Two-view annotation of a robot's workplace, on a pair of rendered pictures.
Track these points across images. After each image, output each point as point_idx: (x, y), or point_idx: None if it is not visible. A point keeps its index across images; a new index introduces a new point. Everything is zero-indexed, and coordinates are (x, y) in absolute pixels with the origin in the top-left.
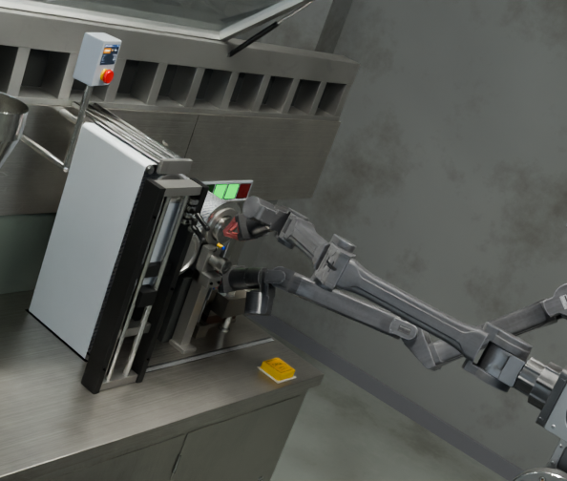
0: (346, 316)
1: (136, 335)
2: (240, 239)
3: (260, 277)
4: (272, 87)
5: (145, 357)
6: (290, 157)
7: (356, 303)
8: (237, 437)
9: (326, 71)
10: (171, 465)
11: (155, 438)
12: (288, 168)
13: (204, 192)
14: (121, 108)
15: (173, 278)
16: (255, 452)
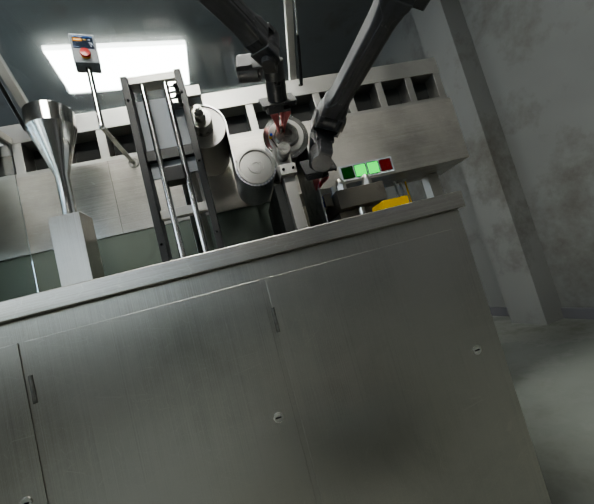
0: (354, 60)
1: (193, 213)
2: (263, 110)
3: (312, 135)
4: (372, 103)
5: (213, 230)
6: (417, 133)
7: (355, 40)
8: (369, 285)
9: (402, 70)
10: (266, 321)
11: (183, 273)
12: (422, 140)
13: (176, 73)
14: (232, 137)
15: (193, 150)
16: (428, 308)
